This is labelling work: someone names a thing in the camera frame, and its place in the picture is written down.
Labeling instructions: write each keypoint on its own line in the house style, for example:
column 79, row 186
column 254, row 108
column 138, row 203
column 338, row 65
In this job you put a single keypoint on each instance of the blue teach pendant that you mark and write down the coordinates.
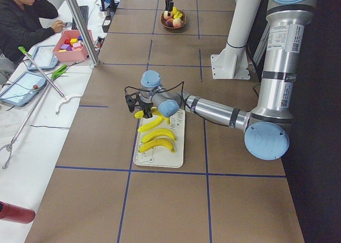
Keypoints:
column 21, row 91
column 44, row 57

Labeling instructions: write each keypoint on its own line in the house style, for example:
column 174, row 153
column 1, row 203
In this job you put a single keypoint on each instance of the yellow banana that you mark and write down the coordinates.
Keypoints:
column 157, row 143
column 149, row 126
column 149, row 114
column 159, row 132

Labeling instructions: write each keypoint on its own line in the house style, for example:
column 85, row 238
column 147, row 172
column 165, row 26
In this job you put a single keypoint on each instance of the aluminium frame post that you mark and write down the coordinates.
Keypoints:
column 76, row 14

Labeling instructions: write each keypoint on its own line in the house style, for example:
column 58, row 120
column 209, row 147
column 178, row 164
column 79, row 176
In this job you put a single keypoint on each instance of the brown wicker basket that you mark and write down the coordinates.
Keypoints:
column 162, row 20

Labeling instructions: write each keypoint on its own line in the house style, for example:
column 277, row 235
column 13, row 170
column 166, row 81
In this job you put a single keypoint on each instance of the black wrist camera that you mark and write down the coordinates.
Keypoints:
column 132, row 101

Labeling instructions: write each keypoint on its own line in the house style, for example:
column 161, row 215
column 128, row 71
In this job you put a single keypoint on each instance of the red bottle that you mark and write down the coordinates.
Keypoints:
column 13, row 213

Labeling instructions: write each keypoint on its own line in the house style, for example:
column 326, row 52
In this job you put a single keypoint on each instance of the yellow starfruit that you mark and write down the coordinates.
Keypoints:
column 178, row 15

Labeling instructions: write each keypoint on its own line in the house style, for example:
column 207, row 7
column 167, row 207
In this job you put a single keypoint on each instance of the pink white peach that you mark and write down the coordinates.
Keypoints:
column 177, row 23

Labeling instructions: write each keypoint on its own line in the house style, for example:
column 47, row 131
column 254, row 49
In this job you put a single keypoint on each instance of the white hook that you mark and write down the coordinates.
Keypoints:
column 65, row 100

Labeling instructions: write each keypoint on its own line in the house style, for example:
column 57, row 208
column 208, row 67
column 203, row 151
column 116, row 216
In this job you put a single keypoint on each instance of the pale apple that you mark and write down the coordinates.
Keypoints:
column 167, row 15

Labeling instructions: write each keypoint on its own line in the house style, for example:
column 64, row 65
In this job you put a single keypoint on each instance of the blue teach pendant near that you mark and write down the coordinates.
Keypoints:
column 21, row 91

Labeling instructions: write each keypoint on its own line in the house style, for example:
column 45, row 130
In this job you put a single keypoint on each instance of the yellow lemon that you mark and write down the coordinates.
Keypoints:
column 175, row 10

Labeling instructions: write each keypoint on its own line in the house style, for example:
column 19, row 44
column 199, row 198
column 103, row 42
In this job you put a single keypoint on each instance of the white bear tray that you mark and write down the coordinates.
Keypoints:
column 161, row 156

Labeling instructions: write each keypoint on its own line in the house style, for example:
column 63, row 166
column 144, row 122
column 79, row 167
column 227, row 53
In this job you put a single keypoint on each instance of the green clip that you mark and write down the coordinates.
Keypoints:
column 57, row 73

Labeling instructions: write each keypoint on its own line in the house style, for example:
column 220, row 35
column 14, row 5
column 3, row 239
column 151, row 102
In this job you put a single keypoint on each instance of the person in black hoodie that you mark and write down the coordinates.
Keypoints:
column 20, row 25

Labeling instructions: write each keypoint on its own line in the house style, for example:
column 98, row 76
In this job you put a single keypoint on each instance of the dark red mango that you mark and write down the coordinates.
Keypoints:
column 169, row 23

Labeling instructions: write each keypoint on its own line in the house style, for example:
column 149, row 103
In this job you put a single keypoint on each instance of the blue teach pendant far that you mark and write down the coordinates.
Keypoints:
column 44, row 57

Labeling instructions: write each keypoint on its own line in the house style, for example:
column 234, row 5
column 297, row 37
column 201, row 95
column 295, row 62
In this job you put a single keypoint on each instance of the pink bin of blocks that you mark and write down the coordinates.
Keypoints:
column 70, row 47

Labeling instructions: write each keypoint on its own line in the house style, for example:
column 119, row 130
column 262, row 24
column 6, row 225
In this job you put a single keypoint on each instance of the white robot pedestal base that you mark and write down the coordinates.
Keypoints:
column 232, row 61

